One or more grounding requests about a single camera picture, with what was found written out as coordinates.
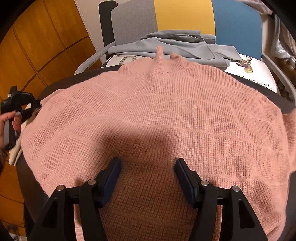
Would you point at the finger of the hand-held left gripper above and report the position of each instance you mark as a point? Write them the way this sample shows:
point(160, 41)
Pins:
point(32, 107)

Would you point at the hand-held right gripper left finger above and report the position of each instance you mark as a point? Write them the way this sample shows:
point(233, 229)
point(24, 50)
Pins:
point(109, 185)

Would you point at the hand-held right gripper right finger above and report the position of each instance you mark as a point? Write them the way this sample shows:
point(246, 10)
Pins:
point(185, 185)

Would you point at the pink knit sweater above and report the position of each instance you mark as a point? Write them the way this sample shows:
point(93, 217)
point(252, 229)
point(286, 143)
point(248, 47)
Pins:
point(173, 120)

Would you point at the person's left forearm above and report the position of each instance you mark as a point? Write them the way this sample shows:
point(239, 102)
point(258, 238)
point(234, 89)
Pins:
point(1, 162)

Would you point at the person's left hand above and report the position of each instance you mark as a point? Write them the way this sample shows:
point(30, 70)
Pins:
point(16, 122)

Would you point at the folded cream garment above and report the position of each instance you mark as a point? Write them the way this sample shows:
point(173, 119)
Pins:
point(17, 153)

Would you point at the wooden wardrobe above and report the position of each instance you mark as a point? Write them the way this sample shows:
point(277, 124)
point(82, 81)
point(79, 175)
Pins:
point(46, 46)

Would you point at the white deer print cushion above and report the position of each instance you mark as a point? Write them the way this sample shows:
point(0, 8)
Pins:
point(252, 71)

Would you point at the grey-blue garment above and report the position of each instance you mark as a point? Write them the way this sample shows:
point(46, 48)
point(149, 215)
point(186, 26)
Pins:
point(185, 47)

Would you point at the grey yellow blue chair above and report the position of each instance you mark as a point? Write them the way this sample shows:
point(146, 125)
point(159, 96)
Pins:
point(185, 16)

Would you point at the pale patterned curtain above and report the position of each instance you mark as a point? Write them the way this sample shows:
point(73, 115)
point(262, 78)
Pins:
point(284, 46)

